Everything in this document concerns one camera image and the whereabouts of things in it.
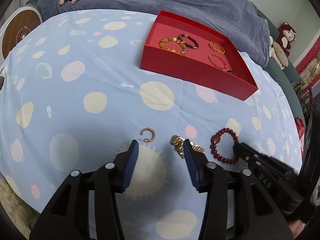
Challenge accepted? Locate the dark blue blanket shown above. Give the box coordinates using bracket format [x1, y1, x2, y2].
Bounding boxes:
[37, 0, 270, 68]

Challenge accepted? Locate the green sofa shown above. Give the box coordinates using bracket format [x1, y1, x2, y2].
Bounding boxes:
[256, 8, 305, 123]

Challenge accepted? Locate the dark red bead bracelet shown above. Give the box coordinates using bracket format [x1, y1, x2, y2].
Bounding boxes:
[210, 127, 240, 165]

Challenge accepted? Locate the blue planet-print sheet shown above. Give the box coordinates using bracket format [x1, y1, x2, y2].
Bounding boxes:
[1, 10, 302, 239]

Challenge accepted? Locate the red open box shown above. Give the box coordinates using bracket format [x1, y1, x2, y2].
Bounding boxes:
[140, 10, 258, 101]

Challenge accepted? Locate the brown cushion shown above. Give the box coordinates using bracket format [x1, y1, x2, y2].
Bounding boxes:
[0, 76, 4, 90]

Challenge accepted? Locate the yellow jade bead bracelet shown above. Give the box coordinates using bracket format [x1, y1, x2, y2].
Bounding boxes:
[158, 36, 188, 55]

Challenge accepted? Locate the round wooden white device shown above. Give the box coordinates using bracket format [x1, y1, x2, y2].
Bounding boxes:
[1, 6, 42, 63]

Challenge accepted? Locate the thin red-gold bangle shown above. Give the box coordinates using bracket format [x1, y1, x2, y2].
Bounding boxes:
[208, 54, 227, 70]

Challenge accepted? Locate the dark brown bead bracelet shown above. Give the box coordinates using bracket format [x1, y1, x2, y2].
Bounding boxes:
[177, 33, 200, 50]

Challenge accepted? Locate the beige fluffy rug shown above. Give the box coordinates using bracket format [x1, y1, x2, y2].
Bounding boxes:
[1, 176, 40, 239]

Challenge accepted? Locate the cream plush toy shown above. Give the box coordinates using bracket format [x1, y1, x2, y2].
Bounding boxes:
[269, 36, 289, 70]

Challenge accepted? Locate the red monkey plush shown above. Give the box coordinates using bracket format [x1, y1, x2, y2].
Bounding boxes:
[276, 22, 297, 57]

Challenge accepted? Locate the gold hoop earring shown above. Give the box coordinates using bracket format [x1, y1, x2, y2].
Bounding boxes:
[138, 127, 156, 144]

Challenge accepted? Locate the gold link watch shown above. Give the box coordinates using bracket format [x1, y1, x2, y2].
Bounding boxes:
[170, 135, 204, 159]

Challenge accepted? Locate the gold chunky bangle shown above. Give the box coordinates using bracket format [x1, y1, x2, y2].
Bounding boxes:
[209, 42, 226, 55]

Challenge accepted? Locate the person's right hand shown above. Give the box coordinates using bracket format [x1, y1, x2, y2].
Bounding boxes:
[289, 219, 306, 239]

